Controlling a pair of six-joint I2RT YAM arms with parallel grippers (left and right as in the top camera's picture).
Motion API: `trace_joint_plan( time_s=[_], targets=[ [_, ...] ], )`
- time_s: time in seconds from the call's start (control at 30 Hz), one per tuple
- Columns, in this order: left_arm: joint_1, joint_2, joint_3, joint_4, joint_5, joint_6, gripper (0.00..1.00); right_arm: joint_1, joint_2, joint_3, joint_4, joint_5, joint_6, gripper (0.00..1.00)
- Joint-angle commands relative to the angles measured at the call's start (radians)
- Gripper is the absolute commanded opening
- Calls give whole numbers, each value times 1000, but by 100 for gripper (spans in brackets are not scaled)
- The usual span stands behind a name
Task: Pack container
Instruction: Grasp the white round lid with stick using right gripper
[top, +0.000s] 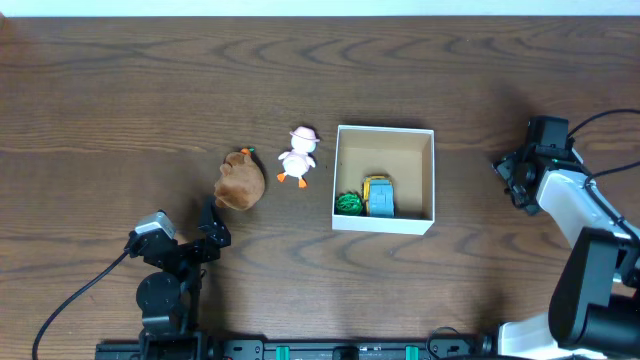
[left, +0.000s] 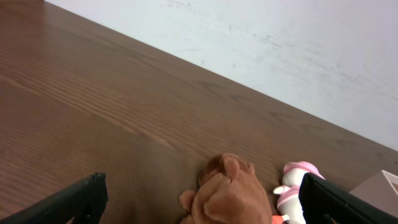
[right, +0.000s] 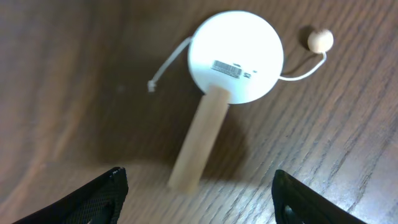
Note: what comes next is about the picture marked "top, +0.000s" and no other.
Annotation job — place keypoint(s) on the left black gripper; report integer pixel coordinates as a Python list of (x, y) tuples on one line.
[(185, 248)]

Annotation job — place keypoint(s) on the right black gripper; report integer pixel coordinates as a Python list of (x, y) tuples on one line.
[(513, 176)]

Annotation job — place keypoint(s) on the brown plush capybara toy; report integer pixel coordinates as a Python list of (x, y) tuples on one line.
[(241, 184)]

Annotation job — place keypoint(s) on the white duck toy pink hat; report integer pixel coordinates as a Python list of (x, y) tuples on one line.
[(298, 160)]

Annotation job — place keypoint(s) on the green wire ball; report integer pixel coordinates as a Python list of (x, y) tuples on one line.
[(349, 204)]

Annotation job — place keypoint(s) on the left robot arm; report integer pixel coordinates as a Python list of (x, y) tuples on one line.
[(169, 298)]

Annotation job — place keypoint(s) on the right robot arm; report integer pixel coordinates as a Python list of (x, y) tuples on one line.
[(585, 319)]

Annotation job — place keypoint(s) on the white cardboard box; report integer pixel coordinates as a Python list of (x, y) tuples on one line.
[(406, 157)]

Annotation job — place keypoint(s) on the black mounting rail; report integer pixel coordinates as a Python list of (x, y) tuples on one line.
[(446, 344)]

